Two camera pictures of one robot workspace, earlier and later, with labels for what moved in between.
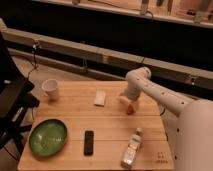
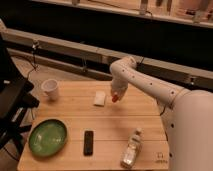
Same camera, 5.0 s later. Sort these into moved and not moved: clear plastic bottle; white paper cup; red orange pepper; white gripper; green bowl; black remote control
Moved: red orange pepper; white gripper
Not moved: white paper cup; black remote control; green bowl; clear plastic bottle
